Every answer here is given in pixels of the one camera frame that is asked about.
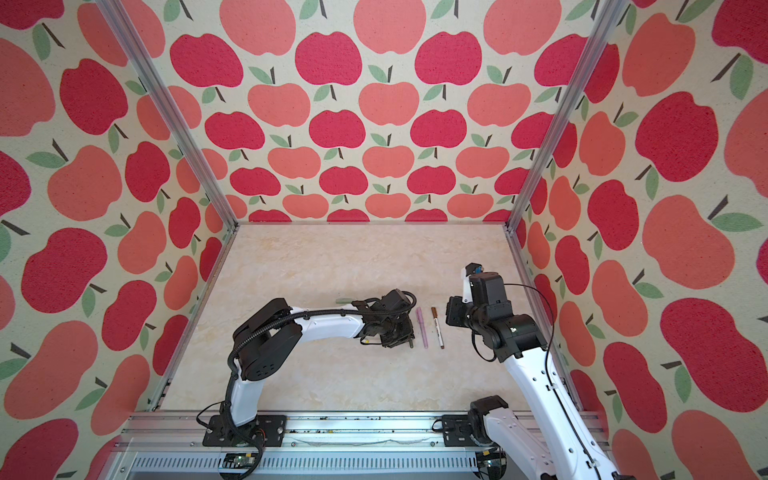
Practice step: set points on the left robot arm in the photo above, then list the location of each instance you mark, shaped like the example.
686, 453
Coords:
262, 344

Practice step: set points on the white pen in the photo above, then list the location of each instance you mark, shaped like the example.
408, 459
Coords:
439, 334

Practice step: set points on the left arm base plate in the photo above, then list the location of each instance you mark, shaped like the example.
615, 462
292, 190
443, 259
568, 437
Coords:
266, 430

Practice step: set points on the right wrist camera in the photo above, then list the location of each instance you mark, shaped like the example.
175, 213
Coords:
473, 284

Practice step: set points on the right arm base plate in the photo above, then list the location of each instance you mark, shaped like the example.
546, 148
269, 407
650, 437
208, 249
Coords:
457, 431

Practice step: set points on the aluminium front rail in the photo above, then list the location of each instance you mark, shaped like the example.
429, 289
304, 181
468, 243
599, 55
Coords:
316, 445

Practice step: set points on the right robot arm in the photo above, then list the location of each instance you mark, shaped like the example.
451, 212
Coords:
566, 449

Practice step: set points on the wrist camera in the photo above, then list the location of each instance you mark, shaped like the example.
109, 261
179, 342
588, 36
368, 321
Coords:
473, 284
398, 301

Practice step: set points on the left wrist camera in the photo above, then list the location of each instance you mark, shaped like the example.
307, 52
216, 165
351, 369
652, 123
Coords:
398, 301

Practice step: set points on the left aluminium corner post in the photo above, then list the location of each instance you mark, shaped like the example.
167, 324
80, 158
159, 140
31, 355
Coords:
130, 41

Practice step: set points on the aluminium corner post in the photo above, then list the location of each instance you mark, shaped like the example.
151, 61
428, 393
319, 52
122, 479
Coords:
605, 24
130, 41

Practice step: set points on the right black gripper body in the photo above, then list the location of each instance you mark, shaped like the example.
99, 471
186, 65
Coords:
458, 312

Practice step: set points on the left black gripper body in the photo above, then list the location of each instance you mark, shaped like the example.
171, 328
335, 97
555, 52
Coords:
397, 333

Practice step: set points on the pink pen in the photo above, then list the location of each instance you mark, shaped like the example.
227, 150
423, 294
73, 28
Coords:
423, 333

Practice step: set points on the right aluminium corner post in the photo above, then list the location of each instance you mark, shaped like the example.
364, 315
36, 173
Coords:
605, 24

